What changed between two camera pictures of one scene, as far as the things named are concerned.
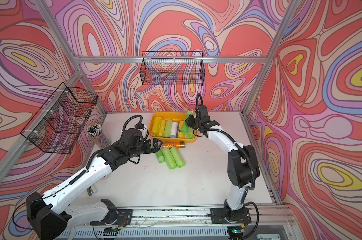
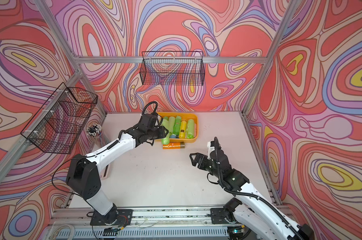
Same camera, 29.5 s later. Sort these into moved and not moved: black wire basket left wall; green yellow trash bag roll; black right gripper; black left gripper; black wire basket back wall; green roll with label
Moved: black right gripper; black left gripper; green roll with label
Not moved: green yellow trash bag roll; black wire basket left wall; black wire basket back wall
